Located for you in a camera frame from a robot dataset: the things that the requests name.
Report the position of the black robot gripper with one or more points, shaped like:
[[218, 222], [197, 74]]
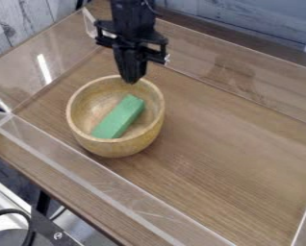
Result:
[[131, 36]]

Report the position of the green rectangular block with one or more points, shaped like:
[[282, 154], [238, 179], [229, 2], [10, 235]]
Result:
[[119, 118]]

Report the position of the brown wooden bowl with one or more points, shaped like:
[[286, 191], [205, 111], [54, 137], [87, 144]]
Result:
[[91, 103]]

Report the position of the clear acrylic corner bracket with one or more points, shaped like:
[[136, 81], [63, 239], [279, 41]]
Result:
[[90, 21]]

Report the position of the clear acrylic tray wall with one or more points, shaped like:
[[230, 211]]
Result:
[[148, 198]]

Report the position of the black metal table bracket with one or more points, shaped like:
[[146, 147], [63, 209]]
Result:
[[44, 228]]

